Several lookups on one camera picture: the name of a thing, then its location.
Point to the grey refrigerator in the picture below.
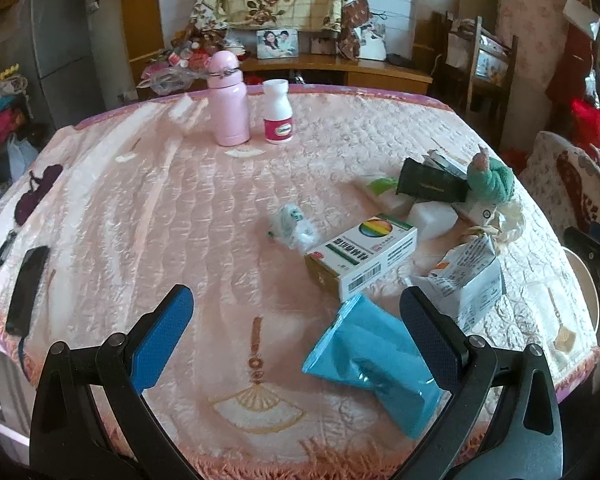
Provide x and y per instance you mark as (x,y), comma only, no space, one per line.
(50,41)

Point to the black smartphone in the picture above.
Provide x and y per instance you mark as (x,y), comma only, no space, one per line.
(26,288)

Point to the pink thermos bottle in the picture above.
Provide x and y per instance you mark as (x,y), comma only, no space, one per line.
(228,99)

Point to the wooden sideboard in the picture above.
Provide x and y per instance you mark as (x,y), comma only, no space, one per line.
(329,69)

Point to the white rainbow medicine box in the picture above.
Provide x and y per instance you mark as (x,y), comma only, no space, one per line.
(360,256)

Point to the white green plastic bag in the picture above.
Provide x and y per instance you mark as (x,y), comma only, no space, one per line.
(290,227)

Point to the white green tissue pack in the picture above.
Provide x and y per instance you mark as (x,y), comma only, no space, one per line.
(383,191)

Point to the green knitted toy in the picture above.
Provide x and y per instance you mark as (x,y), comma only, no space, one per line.
(489,179)

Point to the cream plastic trash bin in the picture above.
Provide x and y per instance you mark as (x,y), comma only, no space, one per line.
(587,286)

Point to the wooden chair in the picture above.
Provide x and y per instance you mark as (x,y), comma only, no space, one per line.
(473,73)

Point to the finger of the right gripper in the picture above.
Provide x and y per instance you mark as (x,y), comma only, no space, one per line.
(586,244)

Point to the blue snack packet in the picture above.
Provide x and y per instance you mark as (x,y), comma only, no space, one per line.
(368,348)

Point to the floral covered sofa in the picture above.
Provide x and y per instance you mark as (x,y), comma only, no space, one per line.
(564,181)

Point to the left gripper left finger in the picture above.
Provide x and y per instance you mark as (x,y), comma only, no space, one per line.
(90,419)

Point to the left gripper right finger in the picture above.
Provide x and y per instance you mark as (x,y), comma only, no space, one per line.
(524,437)

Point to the framed couple photo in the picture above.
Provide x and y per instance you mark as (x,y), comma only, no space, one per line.
(277,43)

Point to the white Caltrate pill bottle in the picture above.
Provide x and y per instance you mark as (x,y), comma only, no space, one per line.
(278,117)

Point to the purple knitted cloth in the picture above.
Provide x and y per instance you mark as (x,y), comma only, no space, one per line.
(37,190)

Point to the dark green snack packet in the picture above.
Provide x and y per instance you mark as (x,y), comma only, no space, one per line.
(428,183)

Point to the white printed carton box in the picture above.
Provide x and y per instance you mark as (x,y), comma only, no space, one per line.
(466,284)

